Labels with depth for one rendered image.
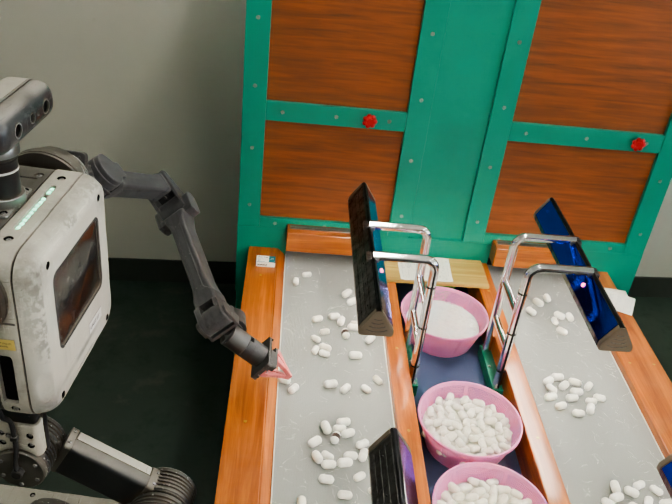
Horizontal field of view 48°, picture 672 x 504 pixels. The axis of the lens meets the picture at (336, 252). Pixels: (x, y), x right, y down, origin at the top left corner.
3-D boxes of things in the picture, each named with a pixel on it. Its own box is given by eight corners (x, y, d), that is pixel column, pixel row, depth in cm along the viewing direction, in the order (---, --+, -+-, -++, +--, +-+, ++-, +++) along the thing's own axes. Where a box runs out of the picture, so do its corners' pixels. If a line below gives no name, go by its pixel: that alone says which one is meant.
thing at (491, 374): (490, 400, 211) (528, 268, 188) (477, 354, 228) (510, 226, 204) (556, 404, 213) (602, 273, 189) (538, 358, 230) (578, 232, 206)
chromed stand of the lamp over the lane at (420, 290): (347, 392, 208) (367, 256, 185) (345, 345, 225) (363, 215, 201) (415, 396, 210) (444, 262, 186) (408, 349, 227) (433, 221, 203)
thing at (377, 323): (358, 335, 171) (361, 310, 167) (347, 202, 224) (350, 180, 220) (393, 337, 172) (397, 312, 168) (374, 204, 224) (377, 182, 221)
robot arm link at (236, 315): (194, 328, 177) (224, 308, 175) (196, 303, 187) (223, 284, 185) (227, 361, 182) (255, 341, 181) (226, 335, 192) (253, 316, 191)
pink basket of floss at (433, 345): (445, 377, 218) (451, 351, 213) (378, 330, 233) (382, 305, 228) (499, 341, 234) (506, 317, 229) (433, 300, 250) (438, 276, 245)
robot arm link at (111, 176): (142, 187, 205) (171, 166, 204) (170, 229, 205) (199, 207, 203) (56, 179, 161) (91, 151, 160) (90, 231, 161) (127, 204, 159)
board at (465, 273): (386, 282, 240) (387, 279, 239) (383, 256, 252) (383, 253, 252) (488, 289, 242) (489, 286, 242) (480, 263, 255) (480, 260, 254)
